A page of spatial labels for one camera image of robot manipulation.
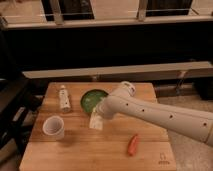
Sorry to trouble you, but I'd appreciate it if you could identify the white sponge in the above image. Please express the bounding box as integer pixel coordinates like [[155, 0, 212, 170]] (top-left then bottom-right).
[[89, 116, 103, 130]]

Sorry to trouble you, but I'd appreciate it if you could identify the orange carrot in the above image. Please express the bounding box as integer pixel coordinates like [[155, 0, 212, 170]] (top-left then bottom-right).
[[127, 134, 139, 156]]

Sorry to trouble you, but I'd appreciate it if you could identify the green ceramic bowl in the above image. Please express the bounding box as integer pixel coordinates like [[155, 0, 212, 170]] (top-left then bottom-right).
[[80, 89, 108, 115]]

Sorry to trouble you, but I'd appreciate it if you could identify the black side furniture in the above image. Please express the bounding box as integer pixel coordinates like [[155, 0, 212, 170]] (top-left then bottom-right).
[[0, 77, 43, 171]]

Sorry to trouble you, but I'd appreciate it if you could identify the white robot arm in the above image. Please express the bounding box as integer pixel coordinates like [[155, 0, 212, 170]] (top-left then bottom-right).
[[95, 81, 213, 147]]

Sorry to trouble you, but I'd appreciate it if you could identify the white patterned bottle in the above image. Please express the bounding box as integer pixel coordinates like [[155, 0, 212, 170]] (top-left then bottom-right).
[[59, 85, 71, 113]]

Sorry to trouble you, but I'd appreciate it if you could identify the wooden cutting board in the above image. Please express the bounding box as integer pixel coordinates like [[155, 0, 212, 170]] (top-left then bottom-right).
[[20, 82, 177, 171]]

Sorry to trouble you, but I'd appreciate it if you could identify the long metal rail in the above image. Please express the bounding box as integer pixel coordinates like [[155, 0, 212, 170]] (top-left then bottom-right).
[[23, 61, 213, 81]]

